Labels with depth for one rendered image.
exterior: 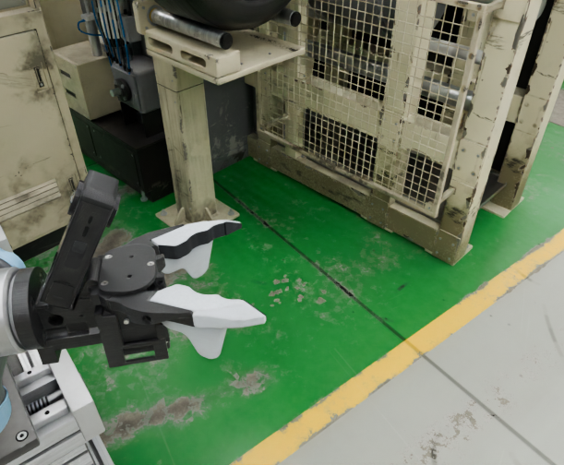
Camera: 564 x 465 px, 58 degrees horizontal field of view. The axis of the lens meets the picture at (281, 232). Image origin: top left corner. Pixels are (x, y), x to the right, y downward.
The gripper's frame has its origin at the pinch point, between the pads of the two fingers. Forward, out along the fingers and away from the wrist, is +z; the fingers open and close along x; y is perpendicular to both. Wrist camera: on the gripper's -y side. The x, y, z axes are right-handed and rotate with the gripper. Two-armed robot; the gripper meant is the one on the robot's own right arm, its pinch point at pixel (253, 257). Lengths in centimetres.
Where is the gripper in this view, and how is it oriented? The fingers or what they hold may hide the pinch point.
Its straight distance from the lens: 46.1
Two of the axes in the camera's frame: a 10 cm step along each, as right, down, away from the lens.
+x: 2.0, 5.1, -8.4
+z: 9.8, -1.3, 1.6
